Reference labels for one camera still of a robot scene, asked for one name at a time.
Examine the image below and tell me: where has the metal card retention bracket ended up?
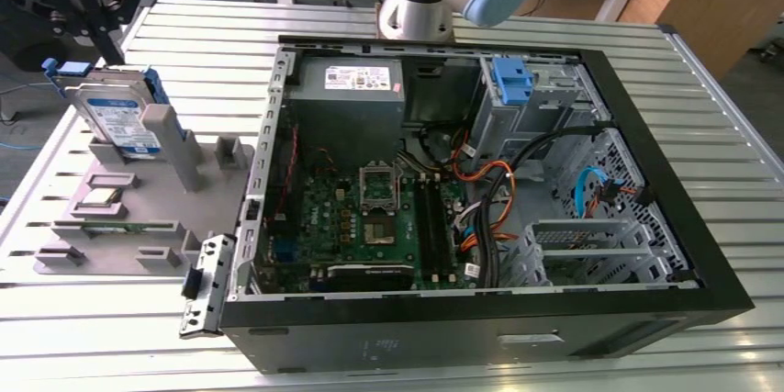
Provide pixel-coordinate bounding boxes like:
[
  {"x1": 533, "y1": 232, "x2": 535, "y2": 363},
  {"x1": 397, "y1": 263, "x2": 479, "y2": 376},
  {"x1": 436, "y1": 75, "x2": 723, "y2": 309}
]
[{"x1": 177, "y1": 233, "x2": 237, "y2": 338}]

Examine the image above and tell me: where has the blue data wire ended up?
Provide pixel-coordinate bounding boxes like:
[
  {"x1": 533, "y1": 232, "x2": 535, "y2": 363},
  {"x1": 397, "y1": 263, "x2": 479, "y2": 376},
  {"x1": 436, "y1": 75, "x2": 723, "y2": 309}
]
[{"x1": 575, "y1": 165, "x2": 620, "y2": 218}]

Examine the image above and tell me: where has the CPU socket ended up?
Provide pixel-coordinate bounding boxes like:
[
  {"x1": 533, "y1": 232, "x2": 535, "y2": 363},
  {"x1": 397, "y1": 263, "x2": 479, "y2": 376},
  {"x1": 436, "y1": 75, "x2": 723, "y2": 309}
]
[{"x1": 361, "y1": 219, "x2": 399, "y2": 246}]

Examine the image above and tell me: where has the grey power supply unit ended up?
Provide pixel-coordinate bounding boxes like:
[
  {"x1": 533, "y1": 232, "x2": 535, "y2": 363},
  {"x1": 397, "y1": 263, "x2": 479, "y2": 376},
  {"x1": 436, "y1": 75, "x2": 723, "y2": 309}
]
[{"x1": 285, "y1": 55, "x2": 407, "y2": 168}]

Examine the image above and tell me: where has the green RAM stick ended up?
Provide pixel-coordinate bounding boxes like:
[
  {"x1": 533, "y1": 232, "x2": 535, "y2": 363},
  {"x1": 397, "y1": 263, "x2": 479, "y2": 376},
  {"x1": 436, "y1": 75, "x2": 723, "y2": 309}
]
[{"x1": 79, "y1": 221, "x2": 155, "y2": 233}]

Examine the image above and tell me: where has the silver CPU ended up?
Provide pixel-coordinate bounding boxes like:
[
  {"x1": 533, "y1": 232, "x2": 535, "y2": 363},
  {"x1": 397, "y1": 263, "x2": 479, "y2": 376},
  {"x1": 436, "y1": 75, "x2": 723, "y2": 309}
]
[{"x1": 81, "y1": 187, "x2": 124, "y2": 207}]

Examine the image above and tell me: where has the thick black cable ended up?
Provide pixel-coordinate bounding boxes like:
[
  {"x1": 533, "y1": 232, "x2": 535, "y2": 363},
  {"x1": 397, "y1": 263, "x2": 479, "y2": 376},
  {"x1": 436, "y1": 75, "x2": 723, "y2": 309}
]
[{"x1": 476, "y1": 120, "x2": 613, "y2": 290}]

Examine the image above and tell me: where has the metal socket cover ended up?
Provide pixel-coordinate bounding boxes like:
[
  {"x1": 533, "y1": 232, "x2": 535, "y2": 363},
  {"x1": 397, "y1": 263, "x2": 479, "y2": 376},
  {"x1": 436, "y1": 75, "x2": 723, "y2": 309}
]
[{"x1": 356, "y1": 161, "x2": 403, "y2": 215}]

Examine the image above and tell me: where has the black open PC case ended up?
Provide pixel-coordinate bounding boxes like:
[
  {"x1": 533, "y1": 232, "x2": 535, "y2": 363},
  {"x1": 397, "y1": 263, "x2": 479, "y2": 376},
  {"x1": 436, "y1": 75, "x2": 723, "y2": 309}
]
[{"x1": 177, "y1": 33, "x2": 755, "y2": 375}]

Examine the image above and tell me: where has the metal drive cage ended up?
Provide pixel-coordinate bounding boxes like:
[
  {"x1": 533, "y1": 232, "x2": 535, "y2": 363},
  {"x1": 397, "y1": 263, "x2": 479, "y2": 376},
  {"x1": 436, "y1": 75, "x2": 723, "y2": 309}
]
[{"x1": 471, "y1": 56, "x2": 609, "y2": 163}]

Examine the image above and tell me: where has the blue plastic drive latch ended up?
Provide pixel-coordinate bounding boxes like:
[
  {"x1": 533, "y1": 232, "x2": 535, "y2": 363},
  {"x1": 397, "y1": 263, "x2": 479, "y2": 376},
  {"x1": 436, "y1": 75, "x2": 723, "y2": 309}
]
[{"x1": 489, "y1": 56, "x2": 533, "y2": 107}]

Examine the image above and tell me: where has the black RAM slot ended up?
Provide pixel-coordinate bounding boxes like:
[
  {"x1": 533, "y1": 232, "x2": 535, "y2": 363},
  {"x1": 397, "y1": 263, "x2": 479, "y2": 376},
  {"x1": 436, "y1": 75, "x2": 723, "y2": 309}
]
[
  {"x1": 431, "y1": 174, "x2": 459, "y2": 283},
  {"x1": 415, "y1": 174, "x2": 437, "y2": 281}
]

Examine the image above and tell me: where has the orange wire bundle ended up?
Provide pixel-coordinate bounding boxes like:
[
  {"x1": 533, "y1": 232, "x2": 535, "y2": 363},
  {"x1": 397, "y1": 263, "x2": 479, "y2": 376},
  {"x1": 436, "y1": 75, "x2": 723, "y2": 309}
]
[{"x1": 449, "y1": 132, "x2": 521, "y2": 255}]

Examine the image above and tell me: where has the hard disk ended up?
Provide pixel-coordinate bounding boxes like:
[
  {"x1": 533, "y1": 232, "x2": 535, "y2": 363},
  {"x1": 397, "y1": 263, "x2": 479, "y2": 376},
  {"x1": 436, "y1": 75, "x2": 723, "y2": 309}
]
[{"x1": 40, "y1": 58, "x2": 185, "y2": 164}]

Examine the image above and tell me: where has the blue floor cable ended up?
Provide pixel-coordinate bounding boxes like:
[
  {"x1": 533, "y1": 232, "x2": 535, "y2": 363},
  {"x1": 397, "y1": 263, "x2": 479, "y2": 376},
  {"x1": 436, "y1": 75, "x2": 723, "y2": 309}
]
[{"x1": 0, "y1": 82, "x2": 51, "y2": 153}]

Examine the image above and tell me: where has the grey parts rack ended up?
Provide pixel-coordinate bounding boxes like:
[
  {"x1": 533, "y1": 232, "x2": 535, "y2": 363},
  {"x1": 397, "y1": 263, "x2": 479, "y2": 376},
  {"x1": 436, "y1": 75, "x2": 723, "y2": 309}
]
[{"x1": 33, "y1": 105, "x2": 257, "y2": 277}]

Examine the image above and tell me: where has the orange black power wire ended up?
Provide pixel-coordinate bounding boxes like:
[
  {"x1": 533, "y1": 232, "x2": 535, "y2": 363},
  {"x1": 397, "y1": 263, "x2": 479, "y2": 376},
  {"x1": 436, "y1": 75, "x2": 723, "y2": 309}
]
[{"x1": 587, "y1": 183, "x2": 652, "y2": 218}]

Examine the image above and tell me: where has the green motherboard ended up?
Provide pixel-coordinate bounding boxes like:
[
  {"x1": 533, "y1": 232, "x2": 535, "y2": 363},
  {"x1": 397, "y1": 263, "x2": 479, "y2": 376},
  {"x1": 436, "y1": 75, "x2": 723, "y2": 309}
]
[{"x1": 260, "y1": 160, "x2": 485, "y2": 295}]

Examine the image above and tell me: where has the thin red wire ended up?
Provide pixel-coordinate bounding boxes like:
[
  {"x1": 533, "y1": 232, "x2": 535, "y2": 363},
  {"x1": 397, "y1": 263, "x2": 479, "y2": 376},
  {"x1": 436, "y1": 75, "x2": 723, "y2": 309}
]
[{"x1": 272, "y1": 123, "x2": 301, "y2": 223}]

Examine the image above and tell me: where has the black mesh waste bin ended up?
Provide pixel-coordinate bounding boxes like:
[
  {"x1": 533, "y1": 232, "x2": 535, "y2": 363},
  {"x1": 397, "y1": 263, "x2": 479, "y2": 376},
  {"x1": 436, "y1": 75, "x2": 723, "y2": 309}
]
[{"x1": 0, "y1": 33, "x2": 69, "y2": 73}]

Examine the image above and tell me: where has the black graphics card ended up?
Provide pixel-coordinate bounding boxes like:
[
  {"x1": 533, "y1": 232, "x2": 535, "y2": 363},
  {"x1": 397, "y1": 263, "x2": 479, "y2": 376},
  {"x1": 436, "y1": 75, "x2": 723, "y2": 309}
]
[{"x1": 309, "y1": 263, "x2": 415, "y2": 293}]

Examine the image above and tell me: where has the metal disk bay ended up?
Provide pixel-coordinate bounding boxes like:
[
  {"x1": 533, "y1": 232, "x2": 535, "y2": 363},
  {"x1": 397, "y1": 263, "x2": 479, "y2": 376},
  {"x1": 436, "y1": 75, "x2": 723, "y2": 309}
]
[{"x1": 523, "y1": 217, "x2": 693, "y2": 287}]

